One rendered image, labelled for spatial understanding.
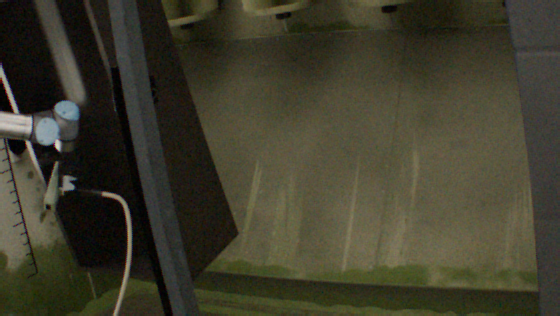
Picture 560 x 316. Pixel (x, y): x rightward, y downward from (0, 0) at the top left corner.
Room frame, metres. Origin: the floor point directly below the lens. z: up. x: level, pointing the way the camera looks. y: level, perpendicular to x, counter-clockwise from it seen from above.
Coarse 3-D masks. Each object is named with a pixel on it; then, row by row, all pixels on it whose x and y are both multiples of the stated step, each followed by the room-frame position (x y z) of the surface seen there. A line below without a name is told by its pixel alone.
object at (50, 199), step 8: (56, 168) 3.58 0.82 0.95; (56, 176) 3.54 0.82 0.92; (56, 184) 3.50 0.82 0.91; (48, 192) 3.45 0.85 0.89; (56, 192) 3.46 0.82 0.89; (64, 192) 3.50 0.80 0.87; (72, 192) 3.51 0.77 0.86; (80, 192) 3.51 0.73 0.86; (88, 192) 3.50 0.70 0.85; (96, 192) 3.51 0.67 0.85; (48, 200) 3.41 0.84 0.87; (56, 200) 3.44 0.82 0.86
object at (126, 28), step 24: (120, 0) 2.26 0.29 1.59; (120, 24) 2.27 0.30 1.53; (120, 48) 2.28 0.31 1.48; (120, 72) 2.29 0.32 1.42; (144, 72) 2.29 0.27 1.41; (144, 96) 2.28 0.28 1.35; (144, 120) 2.26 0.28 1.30; (144, 144) 2.26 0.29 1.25; (144, 168) 2.27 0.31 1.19; (144, 192) 2.28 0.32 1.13; (168, 192) 2.29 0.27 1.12; (168, 216) 2.27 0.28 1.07; (168, 240) 2.26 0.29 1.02; (168, 264) 2.27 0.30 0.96; (168, 288) 2.28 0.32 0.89; (192, 288) 2.29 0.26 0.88; (192, 312) 2.28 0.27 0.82
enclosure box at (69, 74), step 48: (0, 0) 3.53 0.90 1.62; (48, 0) 3.90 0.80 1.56; (96, 0) 3.31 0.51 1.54; (144, 0) 3.51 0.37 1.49; (0, 48) 3.69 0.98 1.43; (48, 48) 3.90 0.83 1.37; (96, 48) 3.84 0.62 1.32; (144, 48) 3.48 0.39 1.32; (48, 96) 3.86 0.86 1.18; (96, 96) 3.93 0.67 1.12; (96, 144) 4.02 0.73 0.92; (192, 144) 3.61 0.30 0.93; (192, 192) 3.57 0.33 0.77; (96, 240) 3.93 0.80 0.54; (144, 240) 3.92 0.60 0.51; (192, 240) 3.52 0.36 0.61
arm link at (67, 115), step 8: (64, 104) 3.39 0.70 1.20; (72, 104) 3.40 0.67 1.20; (56, 112) 3.36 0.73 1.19; (64, 112) 3.35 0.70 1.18; (72, 112) 3.36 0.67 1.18; (56, 120) 3.35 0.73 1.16; (64, 120) 3.35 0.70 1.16; (72, 120) 3.36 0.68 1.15; (64, 128) 3.36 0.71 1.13; (72, 128) 3.38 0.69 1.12; (64, 136) 3.38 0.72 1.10; (72, 136) 3.39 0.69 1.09
